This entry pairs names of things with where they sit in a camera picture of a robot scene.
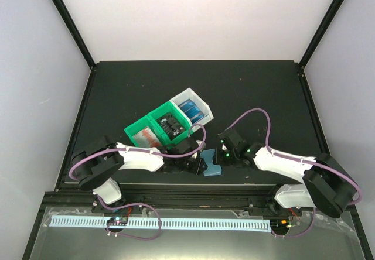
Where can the white slotted cable duct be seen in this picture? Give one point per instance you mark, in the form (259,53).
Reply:
(149,223)

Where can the green bin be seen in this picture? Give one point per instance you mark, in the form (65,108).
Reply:
(139,125)
(163,109)

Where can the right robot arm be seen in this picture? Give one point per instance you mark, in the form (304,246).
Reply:
(322,183)

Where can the red white cards stack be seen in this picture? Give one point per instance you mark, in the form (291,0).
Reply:
(146,138)

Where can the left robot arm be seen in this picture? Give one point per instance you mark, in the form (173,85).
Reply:
(94,166)

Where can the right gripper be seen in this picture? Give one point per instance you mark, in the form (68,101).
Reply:
(217,158)

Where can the white bin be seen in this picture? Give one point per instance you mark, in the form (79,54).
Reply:
(190,94)

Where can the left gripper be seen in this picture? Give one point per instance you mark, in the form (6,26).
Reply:
(197,169)

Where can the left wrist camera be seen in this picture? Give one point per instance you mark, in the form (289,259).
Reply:
(201,147)

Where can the black aluminium frame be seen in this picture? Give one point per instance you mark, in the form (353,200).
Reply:
(317,37)

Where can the blue card holder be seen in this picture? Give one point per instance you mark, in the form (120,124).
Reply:
(212,169)

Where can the black vip cards stack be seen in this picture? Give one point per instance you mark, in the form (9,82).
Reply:
(170,125)

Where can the small circuit board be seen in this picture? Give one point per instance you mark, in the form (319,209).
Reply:
(117,221)

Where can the green front bin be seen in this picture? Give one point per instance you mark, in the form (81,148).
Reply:
(139,125)

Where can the blue cards stack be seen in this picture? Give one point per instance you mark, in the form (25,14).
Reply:
(192,111)

